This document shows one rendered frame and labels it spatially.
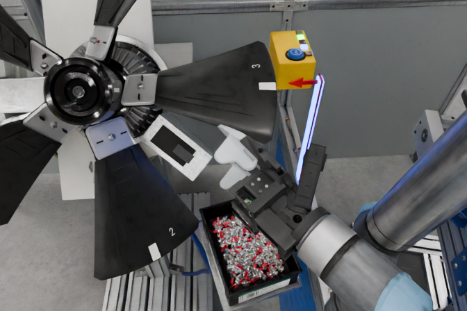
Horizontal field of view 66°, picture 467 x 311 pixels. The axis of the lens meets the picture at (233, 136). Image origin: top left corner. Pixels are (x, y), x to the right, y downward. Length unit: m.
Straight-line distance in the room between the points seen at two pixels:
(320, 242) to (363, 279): 0.06
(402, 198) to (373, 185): 1.62
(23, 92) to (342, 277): 0.73
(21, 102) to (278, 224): 0.63
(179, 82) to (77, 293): 1.33
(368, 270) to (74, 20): 0.83
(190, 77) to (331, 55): 0.98
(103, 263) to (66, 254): 1.21
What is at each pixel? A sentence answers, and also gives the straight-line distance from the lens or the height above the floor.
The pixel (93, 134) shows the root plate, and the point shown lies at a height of 1.14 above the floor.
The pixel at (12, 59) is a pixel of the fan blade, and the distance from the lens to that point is 0.83.
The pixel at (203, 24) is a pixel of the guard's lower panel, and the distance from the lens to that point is 1.44.
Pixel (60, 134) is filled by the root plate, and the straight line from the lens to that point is 0.79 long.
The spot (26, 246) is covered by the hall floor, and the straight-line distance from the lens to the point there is 2.06.
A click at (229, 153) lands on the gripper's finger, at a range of 0.53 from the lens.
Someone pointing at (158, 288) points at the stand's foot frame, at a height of 0.08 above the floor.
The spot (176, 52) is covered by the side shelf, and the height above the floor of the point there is 0.86.
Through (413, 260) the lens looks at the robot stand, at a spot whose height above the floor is 0.21.
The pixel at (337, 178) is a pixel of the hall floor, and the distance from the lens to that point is 2.10.
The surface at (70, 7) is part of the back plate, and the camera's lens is 1.00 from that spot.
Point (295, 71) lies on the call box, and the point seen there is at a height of 1.04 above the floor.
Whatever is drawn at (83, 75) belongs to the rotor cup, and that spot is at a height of 1.24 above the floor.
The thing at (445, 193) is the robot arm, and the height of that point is 1.28.
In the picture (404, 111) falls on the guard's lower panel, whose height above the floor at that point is 0.40.
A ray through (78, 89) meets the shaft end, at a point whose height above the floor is 1.23.
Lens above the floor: 1.62
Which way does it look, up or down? 47 degrees down
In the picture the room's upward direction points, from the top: straight up
